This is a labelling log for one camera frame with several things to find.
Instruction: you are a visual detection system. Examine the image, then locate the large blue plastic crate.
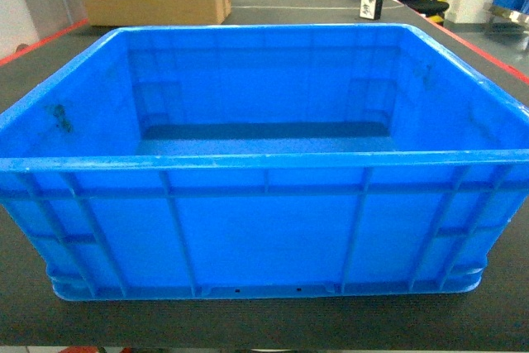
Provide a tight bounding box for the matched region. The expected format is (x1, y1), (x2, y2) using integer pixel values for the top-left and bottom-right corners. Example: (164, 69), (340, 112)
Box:
(1, 23), (528, 301)

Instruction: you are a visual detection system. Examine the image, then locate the blue bin on right shelf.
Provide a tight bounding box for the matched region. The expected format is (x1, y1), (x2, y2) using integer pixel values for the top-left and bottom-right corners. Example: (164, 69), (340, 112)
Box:
(493, 0), (526, 12)

